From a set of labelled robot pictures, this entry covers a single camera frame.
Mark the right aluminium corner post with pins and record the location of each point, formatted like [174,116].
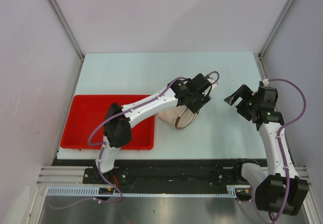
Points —
[279,22]

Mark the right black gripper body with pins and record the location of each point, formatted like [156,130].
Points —
[247,108]

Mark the red plastic tray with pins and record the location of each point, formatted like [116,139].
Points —
[88,111]

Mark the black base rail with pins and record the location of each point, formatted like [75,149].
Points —
[210,172]

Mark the white slotted cable duct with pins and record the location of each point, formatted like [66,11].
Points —
[75,191]

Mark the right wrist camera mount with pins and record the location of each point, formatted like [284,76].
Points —
[265,82]

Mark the beige mesh laundry bag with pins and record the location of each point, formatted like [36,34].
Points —
[180,116]

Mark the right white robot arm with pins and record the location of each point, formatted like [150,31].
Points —
[280,190]

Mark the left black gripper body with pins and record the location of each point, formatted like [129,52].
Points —
[199,100]

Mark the left aluminium corner post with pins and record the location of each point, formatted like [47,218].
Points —
[66,28]

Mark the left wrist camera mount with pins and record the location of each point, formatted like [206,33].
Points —
[214,86]

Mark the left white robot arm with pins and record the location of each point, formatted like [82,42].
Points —
[116,130]

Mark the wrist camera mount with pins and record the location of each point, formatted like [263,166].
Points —
[265,82]
[214,86]

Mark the aluminium corner post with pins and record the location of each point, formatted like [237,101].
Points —
[279,22]
[66,28]

